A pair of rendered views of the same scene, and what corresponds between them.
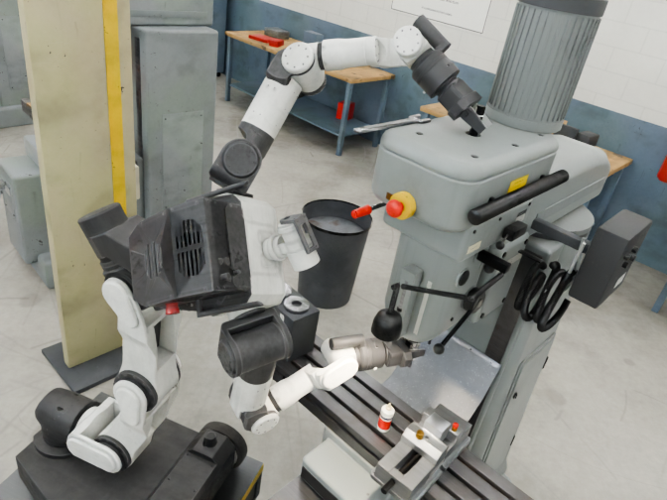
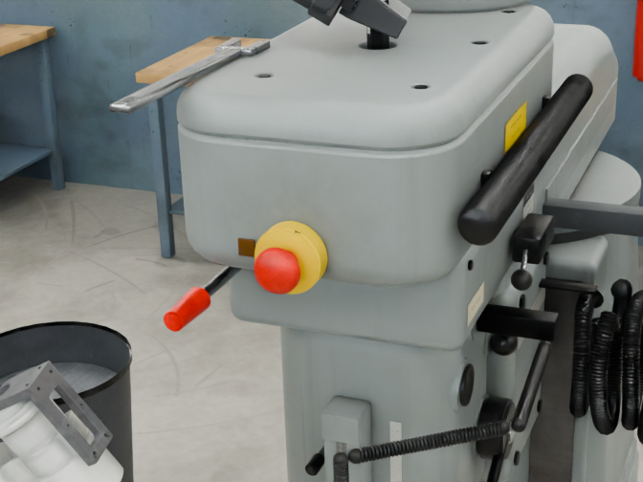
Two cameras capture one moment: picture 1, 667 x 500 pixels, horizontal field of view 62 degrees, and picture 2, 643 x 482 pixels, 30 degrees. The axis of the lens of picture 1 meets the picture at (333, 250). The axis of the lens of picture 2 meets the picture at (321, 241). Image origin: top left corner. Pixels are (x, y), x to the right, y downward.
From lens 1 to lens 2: 0.25 m
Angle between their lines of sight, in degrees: 17
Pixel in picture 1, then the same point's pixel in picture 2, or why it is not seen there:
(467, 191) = (441, 171)
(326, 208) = (11, 354)
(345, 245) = not seen: hidden behind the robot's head
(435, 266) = (396, 381)
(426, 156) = (313, 118)
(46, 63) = not seen: outside the picture
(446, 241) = (410, 311)
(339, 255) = not seen: hidden behind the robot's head
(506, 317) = (548, 444)
